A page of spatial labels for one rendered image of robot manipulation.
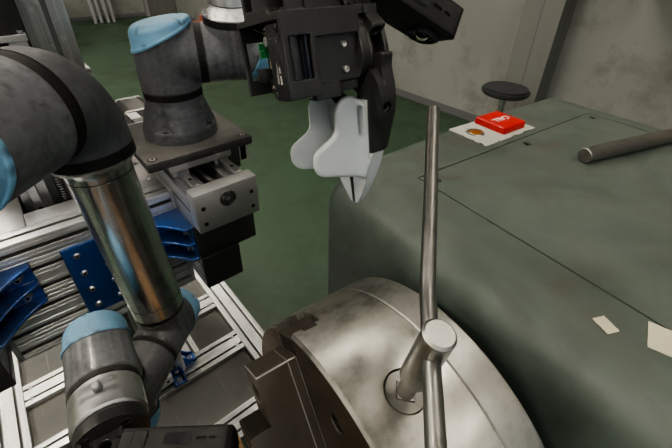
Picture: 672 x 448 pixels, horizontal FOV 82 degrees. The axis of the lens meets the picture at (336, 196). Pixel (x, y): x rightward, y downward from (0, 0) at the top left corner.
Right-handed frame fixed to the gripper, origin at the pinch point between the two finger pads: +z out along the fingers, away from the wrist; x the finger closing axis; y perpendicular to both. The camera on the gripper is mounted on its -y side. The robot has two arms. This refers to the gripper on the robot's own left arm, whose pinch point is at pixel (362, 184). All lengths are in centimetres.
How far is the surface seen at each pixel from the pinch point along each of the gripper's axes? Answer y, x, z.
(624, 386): -9.1, 18.1, 14.7
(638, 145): -49, 3, 8
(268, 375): 11.7, -0.4, 14.3
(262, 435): 13.8, 1.0, 18.5
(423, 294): 2.0, 8.9, 5.7
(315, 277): -59, -136, 104
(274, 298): -34, -135, 104
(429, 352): 5.2, 12.5, 6.3
